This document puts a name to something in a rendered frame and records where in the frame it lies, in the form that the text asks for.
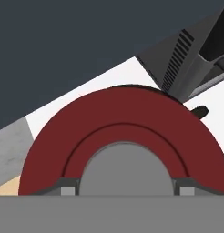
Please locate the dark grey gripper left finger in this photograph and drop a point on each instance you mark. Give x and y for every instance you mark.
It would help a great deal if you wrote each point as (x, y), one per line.
(68, 185)

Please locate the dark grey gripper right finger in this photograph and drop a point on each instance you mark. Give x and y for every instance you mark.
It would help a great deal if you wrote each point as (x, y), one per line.
(185, 185)

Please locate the red blender lid grey knob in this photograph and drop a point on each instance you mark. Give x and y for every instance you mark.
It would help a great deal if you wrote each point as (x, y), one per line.
(123, 106)

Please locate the dark grey vented appliance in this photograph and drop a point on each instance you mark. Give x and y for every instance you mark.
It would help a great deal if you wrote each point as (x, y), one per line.
(177, 63)

